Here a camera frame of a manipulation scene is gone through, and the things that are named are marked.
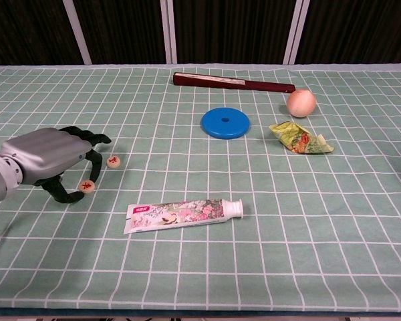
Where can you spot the floral toothpaste tube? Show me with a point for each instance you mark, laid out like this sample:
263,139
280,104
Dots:
173,217

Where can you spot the peach coloured ball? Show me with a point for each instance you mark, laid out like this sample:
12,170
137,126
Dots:
300,103

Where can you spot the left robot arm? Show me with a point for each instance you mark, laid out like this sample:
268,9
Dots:
0,184

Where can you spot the white aluminium frame post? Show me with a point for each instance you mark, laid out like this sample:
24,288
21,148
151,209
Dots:
169,33
77,33
296,33

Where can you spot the blue plastic disc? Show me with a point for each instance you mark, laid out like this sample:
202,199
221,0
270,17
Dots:
214,127

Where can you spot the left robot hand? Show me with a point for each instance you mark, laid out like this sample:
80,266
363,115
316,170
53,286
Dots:
43,150

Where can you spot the green grid tablecloth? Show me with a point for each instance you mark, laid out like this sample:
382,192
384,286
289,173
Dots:
200,267

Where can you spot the round wooden chess piece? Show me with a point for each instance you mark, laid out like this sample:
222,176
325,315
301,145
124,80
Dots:
87,186
114,161

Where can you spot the crumpled green snack wrapper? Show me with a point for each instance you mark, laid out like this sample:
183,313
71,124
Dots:
297,140

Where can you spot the dark red folded fan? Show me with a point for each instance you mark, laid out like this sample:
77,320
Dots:
270,87

